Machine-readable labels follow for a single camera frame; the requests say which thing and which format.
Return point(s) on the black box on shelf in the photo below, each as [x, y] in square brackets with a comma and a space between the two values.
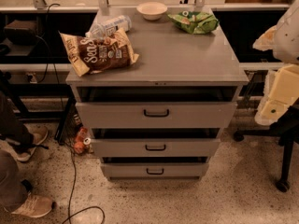
[21, 32]

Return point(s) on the orange soda can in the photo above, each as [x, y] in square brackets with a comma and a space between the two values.
[82, 141]

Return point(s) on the brown sea salt chip bag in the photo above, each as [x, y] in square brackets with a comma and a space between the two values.
[95, 55]

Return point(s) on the tan sneaker far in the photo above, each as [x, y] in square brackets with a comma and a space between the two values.
[37, 136]

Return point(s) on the tan sneaker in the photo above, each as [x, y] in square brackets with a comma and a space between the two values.
[35, 206]
[37, 136]

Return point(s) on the grey bottom drawer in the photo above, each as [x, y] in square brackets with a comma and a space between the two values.
[154, 170]

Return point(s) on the tan sneaker near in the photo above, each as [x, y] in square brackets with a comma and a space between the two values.
[35, 206]

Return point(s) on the black rolling stand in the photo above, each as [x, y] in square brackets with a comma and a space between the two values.
[287, 130]

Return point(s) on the green snack bag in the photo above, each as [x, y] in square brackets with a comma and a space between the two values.
[194, 23]

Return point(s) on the grey metal drawer cabinet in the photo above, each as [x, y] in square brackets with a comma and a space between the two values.
[173, 66]

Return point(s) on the grey drawer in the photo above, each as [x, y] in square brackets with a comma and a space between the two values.
[156, 115]
[154, 170]
[155, 147]

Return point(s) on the white ceramic bowl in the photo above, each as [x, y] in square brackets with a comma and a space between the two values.
[152, 11]

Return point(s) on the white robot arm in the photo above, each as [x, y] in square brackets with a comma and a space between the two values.
[281, 87]

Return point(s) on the grey top drawer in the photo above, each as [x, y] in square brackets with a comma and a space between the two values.
[156, 115]

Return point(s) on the grey middle drawer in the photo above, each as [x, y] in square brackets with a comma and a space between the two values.
[155, 147]

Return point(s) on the clear plastic water bottle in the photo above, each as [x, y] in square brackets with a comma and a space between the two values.
[109, 27]

